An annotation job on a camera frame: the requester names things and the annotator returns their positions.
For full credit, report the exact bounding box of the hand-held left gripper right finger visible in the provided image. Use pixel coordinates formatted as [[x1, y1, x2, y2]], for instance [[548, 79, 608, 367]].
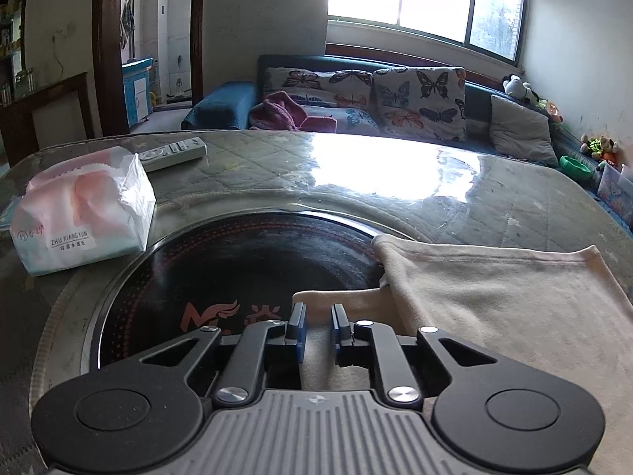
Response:
[[330, 303, 496, 409]]

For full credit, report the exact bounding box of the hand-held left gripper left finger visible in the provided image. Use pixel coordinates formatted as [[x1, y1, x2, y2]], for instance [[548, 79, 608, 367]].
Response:
[[140, 302, 308, 408]]

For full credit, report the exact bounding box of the beige cloth garment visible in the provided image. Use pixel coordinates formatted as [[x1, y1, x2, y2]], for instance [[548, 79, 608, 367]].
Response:
[[293, 234, 633, 475]]

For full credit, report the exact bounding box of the black round cooktop plate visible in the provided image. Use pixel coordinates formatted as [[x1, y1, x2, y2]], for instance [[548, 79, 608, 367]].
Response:
[[90, 212, 391, 370]]

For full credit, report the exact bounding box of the pink blanket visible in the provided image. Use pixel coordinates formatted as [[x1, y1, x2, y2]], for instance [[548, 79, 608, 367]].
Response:
[[248, 90, 337, 132]]

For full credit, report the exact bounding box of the white remote control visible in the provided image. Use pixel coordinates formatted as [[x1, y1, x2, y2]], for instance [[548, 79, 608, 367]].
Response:
[[137, 137, 207, 173]]

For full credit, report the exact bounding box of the dark blue sofa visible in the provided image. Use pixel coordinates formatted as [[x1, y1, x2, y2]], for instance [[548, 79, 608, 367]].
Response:
[[180, 54, 633, 231]]

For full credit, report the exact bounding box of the wide butterfly print cushion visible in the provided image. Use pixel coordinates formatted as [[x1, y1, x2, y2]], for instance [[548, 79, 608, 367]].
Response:
[[262, 66, 381, 134]]

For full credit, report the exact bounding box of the square butterfly print cushion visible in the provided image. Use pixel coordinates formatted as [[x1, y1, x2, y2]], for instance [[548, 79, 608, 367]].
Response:
[[371, 66, 468, 142]]

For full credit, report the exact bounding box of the tissue pack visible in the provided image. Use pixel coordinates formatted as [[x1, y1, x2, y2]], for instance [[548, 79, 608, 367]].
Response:
[[11, 146, 157, 277]]

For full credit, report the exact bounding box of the grey plain cushion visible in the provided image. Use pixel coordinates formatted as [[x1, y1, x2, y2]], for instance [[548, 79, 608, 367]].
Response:
[[489, 94, 559, 168]]

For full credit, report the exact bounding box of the green bowl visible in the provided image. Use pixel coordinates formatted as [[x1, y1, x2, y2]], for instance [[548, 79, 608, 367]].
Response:
[[559, 155, 594, 182]]

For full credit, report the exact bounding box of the blue cabinet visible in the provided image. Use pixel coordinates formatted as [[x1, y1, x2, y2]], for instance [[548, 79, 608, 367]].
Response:
[[121, 57, 155, 128]]

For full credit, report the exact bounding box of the panda plush toy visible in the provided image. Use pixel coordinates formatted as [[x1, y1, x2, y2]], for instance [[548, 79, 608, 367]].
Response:
[[502, 74, 540, 105]]

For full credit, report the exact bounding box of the clear storage box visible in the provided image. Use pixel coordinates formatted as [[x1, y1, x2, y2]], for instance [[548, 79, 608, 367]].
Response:
[[596, 161, 633, 231]]

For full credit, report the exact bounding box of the brown plush toy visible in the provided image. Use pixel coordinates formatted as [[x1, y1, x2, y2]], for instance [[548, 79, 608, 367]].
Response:
[[580, 133, 620, 165]]

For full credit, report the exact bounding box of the wooden chair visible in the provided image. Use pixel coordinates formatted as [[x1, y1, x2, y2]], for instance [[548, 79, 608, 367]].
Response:
[[0, 72, 91, 169]]

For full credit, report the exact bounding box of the window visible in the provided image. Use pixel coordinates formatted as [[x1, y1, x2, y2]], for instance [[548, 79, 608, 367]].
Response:
[[326, 0, 532, 67]]

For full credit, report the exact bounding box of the dark wooden door frame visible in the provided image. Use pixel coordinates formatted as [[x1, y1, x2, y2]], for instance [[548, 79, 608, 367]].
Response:
[[92, 0, 207, 137]]

